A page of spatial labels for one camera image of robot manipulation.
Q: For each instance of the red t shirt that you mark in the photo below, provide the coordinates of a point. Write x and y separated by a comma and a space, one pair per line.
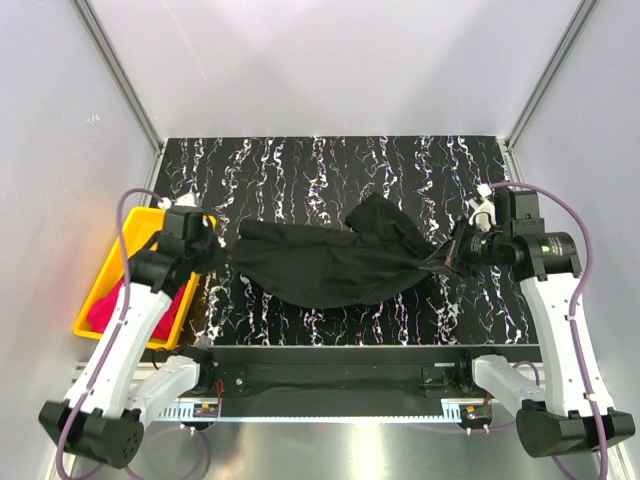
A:
101, 311

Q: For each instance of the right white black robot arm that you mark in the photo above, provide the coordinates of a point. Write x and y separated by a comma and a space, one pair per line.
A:
573, 411

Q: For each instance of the black t shirt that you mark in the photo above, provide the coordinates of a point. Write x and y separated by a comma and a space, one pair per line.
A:
380, 254

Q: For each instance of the white slotted cable duct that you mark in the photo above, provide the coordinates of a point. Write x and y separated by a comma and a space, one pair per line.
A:
429, 412

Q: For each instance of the yellow plastic bin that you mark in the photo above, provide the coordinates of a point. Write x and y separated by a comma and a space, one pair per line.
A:
107, 280

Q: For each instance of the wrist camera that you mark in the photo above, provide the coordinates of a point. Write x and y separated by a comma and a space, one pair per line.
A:
482, 209
186, 202

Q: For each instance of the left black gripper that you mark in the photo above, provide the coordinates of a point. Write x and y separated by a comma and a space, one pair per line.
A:
209, 232

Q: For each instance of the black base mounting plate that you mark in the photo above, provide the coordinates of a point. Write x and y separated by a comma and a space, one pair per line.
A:
362, 375

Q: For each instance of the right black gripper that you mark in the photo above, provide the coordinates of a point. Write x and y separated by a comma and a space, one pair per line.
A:
456, 256

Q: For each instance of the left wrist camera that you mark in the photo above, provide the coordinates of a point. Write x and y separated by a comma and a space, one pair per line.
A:
186, 202

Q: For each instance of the aluminium frame rail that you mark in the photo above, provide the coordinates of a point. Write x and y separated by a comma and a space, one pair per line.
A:
572, 383

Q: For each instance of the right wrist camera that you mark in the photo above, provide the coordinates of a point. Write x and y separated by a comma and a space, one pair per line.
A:
482, 209

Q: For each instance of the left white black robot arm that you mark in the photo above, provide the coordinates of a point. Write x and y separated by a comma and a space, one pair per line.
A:
102, 417

